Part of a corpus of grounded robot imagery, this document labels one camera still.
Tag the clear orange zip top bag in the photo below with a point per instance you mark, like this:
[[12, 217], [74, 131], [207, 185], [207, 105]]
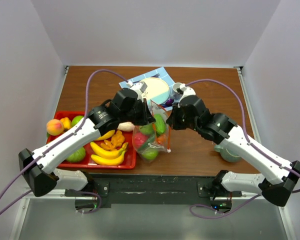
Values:
[[166, 148]]

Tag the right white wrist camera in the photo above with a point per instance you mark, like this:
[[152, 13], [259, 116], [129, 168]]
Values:
[[184, 91]]

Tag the cream and blue plate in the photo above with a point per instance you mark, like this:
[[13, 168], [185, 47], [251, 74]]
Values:
[[157, 90]]

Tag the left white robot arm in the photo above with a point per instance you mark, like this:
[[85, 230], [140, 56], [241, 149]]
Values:
[[38, 166]]

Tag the purple spoon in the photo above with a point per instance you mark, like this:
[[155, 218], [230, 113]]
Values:
[[169, 102]]

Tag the red apple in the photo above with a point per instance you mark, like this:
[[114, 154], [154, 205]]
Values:
[[139, 139]]

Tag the orange fruit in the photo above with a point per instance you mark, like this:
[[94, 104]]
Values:
[[161, 139]]

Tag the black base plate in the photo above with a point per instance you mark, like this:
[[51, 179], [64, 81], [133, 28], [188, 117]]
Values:
[[107, 189]]

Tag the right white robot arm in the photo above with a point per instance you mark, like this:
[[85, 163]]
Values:
[[277, 176]]

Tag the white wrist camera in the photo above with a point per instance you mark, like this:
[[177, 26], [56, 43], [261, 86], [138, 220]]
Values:
[[184, 91], [139, 87]]

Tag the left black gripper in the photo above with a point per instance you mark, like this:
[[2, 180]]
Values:
[[149, 118]]

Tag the white radish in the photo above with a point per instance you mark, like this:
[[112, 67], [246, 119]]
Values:
[[126, 126]]

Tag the yellow banana bunch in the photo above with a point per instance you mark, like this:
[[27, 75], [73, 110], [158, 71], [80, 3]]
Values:
[[108, 158]]

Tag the green apple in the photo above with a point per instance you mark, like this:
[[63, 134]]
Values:
[[76, 120]]

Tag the green cucumber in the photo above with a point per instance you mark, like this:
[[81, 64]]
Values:
[[160, 125]]

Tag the purple fork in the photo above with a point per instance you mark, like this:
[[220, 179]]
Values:
[[156, 75]]

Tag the large green guava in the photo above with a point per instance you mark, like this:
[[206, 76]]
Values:
[[77, 156]]

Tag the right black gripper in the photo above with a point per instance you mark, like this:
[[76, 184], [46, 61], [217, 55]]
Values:
[[173, 119]]

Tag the small yellow pepper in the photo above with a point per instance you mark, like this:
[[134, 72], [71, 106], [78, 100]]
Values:
[[67, 123]]

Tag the green lime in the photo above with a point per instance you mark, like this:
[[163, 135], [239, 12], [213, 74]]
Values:
[[150, 154], [146, 129]]

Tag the peach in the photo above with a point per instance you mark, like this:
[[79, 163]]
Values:
[[54, 127]]

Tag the orange ginger root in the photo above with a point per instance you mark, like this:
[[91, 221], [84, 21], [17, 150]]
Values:
[[116, 141]]

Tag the blue checked cloth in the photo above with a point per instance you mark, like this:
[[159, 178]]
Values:
[[163, 75]]

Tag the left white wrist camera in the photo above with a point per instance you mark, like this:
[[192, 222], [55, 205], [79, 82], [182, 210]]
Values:
[[139, 87]]

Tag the green chili pepper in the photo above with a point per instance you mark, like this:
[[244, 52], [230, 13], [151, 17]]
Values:
[[150, 140]]

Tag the grey ceramic mug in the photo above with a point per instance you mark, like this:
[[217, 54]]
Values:
[[176, 88]]

